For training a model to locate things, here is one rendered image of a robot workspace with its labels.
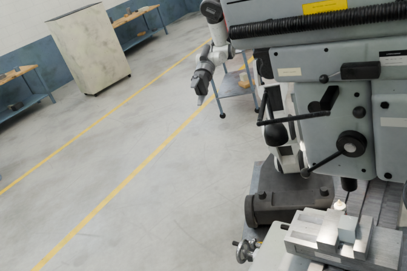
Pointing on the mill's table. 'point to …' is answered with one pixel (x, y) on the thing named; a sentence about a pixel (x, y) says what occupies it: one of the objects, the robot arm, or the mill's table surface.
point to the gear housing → (330, 49)
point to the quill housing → (337, 127)
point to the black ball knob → (359, 112)
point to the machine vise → (306, 241)
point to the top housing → (312, 0)
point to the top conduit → (321, 20)
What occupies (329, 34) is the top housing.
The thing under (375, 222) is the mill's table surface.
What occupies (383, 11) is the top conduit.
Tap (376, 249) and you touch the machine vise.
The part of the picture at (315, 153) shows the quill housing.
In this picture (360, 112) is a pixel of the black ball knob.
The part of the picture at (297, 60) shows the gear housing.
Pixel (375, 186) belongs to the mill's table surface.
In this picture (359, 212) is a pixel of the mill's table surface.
